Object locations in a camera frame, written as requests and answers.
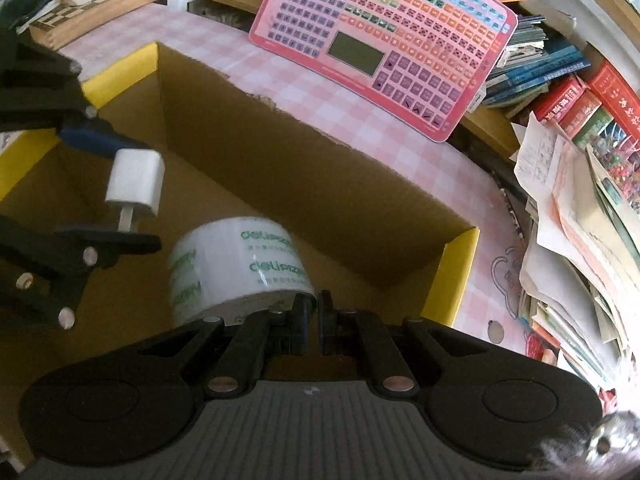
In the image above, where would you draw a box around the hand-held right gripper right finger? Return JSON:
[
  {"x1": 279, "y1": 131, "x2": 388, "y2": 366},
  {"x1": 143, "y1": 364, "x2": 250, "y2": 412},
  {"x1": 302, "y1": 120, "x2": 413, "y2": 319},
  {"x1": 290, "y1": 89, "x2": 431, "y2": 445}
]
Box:
[{"x1": 320, "y1": 290, "x2": 502, "y2": 397}]

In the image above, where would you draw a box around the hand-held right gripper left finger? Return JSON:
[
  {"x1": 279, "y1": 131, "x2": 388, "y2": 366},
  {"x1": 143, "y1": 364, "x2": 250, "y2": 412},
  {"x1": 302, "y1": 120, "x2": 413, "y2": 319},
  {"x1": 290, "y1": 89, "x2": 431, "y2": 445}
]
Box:
[{"x1": 135, "y1": 291, "x2": 319, "y2": 397}]

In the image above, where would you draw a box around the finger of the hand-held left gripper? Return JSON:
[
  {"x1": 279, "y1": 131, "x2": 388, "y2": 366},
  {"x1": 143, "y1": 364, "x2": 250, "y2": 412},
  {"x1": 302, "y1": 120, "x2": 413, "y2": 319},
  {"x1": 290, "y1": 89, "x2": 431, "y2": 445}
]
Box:
[
  {"x1": 0, "y1": 27, "x2": 152, "y2": 157},
  {"x1": 0, "y1": 214, "x2": 164, "y2": 332}
]

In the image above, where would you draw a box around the white charger plug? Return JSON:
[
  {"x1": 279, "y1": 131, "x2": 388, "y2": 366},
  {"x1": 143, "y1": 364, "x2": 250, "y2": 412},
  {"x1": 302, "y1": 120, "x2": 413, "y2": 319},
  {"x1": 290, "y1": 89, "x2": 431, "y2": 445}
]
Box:
[{"x1": 104, "y1": 149, "x2": 166, "y2": 235}]

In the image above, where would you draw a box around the printed packing tape roll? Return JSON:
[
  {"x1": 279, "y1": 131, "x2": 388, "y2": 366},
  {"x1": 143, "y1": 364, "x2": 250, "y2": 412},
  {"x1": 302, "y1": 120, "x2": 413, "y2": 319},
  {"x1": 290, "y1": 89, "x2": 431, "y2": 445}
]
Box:
[{"x1": 167, "y1": 216, "x2": 319, "y2": 328}]

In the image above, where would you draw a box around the yellow-edged cardboard box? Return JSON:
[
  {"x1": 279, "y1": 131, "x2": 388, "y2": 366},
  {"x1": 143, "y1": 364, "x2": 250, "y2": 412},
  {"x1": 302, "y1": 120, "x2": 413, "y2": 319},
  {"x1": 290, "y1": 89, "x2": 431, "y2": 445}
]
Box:
[{"x1": 0, "y1": 41, "x2": 480, "y2": 466}]

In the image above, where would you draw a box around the wooden chessboard box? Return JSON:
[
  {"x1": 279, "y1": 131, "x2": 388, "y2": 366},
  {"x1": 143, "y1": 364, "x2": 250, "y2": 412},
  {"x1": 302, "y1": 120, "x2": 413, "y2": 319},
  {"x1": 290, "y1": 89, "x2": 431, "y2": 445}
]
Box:
[{"x1": 27, "y1": 0, "x2": 167, "y2": 52}]

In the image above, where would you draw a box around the stack of papers and books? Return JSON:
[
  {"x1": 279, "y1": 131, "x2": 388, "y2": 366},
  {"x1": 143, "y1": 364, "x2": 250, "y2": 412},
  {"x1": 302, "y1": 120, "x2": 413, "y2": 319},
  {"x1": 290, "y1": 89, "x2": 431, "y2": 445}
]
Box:
[{"x1": 514, "y1": 110, "x2": 640, "y2": 401}]

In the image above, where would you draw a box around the furry pompom with metal bell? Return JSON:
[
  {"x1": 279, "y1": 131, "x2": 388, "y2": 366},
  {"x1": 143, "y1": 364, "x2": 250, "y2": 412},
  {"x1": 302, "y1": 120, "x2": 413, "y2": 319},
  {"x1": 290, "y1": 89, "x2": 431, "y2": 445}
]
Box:
[{"x1": 540, "y1": 409, "x2": 640, "y2": 480}]

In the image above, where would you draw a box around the pink learning tablet board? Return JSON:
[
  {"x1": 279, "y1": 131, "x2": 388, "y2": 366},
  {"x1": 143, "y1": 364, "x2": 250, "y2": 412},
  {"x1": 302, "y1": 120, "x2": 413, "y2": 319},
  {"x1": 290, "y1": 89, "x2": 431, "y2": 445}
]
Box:
[{"x1": 248, "y1": 0, "x2": 519, "y2": 144}]

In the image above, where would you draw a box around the red book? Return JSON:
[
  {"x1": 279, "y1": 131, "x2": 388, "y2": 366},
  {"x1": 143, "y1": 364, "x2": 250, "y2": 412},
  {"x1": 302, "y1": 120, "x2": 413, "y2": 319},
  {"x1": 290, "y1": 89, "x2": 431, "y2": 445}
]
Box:
[{"x1": 531, "y1": 76, "x2": 602, "y2": 128}]

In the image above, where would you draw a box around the colourful puzzle box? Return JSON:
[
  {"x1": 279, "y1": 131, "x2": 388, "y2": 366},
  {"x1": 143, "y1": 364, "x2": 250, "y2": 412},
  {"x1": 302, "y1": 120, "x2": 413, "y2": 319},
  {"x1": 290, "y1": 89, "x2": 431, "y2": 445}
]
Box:
[{"x1": 570, "y1": 107, "x2": 640, "y2": 213}]

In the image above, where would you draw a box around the group of teal books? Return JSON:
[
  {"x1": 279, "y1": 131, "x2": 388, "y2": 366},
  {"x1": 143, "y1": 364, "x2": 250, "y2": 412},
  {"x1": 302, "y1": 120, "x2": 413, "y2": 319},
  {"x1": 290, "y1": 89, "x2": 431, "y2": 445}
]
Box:
[{"x1": 482, "y1": 15, "x2": 592, "y2": 110}]

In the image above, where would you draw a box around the large red box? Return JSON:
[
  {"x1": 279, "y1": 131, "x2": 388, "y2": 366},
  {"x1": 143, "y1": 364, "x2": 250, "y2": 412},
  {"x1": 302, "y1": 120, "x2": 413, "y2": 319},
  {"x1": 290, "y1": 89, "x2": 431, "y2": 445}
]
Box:
[{"x1": 586, "y1": 59, "x2": 640, "y2": 153}]

